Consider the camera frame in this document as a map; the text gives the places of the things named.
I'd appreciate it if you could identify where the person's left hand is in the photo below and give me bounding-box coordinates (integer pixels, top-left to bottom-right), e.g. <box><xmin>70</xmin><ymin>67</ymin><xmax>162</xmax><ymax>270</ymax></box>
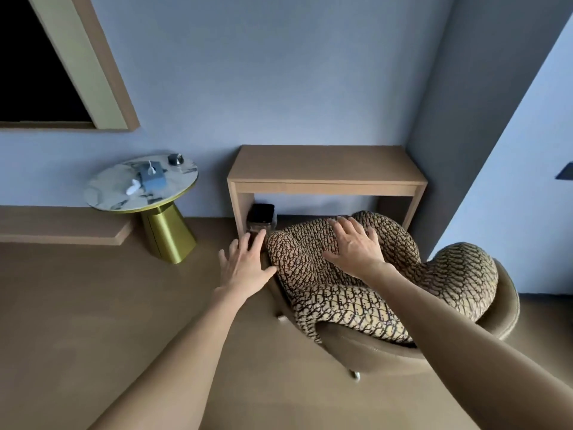
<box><xmin>218</xmin><ymin>232</ymin><xmax>278</xmax><ymax>301</ymax></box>

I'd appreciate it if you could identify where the person's right hand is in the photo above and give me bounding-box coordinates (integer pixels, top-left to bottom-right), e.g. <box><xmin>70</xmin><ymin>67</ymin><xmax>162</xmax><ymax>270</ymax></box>
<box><xmin>322</xmin><ymin>216</ymin><xmax>391</xmax><ymax>283</ymax></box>

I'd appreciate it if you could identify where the low wooden ledge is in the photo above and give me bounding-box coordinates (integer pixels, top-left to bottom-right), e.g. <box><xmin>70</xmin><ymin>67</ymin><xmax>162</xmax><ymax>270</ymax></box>
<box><xmin>0</xmin><ymin>205</ymin><xmax>136</xmax><ymax>246</ymax></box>

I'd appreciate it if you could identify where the light wooden desk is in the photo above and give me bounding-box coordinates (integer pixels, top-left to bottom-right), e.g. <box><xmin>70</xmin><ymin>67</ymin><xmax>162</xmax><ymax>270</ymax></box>
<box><xmin>227</xmin><ymin>145</ymin><xmax>429</xmax><ymax>247</ymax></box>

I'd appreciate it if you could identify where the person's left forearm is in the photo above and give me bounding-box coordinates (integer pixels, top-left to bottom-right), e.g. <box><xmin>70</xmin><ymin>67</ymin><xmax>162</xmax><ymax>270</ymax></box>
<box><xmin>89</xmin><ymin>285</ymin><xmax>246</xmax><ymax>430</ymax></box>

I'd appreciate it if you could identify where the black waste bin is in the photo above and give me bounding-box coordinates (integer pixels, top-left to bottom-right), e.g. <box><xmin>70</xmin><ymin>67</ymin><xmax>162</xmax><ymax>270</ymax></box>
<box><xmin>245</xmin><ymin>202</ymin><xmax>277</xmax><ymax>236</ymax></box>

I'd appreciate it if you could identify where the blue tissue box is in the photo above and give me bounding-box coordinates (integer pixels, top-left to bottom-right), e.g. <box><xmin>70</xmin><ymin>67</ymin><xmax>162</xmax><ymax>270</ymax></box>
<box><xmin>136</xmin><ymin>160</ymin><xmax>167</xmax><ymax>193</ymax></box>

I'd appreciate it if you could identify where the round marble gold side table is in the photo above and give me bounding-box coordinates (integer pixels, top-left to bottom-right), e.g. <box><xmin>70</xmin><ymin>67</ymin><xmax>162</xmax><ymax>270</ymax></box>
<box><xmin>83</xmin><ymin>152</ymin><xmax>199</xmax><ymax>265</ymax></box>

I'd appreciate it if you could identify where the wooden window frame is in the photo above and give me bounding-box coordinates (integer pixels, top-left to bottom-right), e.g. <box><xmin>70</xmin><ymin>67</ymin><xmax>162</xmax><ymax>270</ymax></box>
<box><xmin>0</xmin><ymin>0</ymin><xmax>141</xmax><ymax>132</ymax></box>

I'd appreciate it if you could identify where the person's right forearm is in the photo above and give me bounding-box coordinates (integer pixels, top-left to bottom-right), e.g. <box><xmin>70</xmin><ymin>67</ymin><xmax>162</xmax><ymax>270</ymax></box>
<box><xmin>365</xmin><ymin>264</ymin><xmax>573</xmax><ymax>430</ymax></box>

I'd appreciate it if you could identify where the beige upholstered armchair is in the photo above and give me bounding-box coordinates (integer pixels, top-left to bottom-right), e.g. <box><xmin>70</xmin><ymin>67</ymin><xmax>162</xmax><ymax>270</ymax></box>
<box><xmin>268</xmin><ymin>259</ymin><xmax>521</xmax><ymax>381</ymax></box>

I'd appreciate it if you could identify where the patterned brown beige blanket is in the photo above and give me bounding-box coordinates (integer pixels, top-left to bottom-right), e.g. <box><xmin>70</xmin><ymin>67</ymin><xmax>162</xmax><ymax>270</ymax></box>
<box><xmin>265</xmin><ymin>211</ymin><xmax>499</xmax><ymax>345</ymax></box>

